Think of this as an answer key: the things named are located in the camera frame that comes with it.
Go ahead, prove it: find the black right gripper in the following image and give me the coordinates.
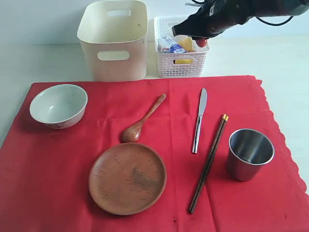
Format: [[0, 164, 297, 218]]
[[172, 0, 251, 39]]

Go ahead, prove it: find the yellow cheese wedge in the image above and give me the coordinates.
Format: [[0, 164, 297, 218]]
[[179, 37, 194, 52]]

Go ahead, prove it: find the red sausage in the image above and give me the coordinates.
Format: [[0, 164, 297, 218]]
[[196, 38, 208, 47]]

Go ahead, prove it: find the blue white milk carton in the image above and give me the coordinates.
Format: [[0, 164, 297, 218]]
[[157, 36, 186, 54]]

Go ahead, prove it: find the yellow orange fruit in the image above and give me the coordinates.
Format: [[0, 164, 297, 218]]
[[173, 59, 194, 65]]

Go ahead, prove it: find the silver table knife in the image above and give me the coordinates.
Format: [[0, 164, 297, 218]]
[[192, 88, 208, 154]]

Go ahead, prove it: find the dark wooden chopstick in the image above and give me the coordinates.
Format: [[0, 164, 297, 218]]
[[188, 114, 226, 213], [189, 115, 229, 214]]

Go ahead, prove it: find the stainless steel cup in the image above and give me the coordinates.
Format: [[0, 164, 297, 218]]
[[226, 128, 275, 182]]

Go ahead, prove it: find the white ceramic bowl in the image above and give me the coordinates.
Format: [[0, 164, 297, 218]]
[[29, 84, 88, 130]]

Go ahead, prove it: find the brown wooden plate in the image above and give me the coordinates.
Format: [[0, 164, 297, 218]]
[[88, 143, 167, 216]]

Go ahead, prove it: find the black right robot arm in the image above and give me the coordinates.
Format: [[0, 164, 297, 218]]
[[172, 0, 309, 40]]

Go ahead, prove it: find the white perforated plastic basket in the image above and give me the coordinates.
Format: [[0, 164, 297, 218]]
[[154, 15, 210, 78]]

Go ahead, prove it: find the cream plastic bin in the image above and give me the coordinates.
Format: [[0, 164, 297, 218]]
[[77, 0, 148, 82]]

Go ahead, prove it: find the wooden spoon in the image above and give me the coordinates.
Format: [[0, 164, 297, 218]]
[[120, 93, 166, 143]]

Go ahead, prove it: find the red table cloth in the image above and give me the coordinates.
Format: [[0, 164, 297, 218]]
[[0, 75, 309, 232]]

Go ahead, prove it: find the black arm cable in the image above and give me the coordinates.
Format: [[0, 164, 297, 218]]
[[255, 14, 294, 26]]

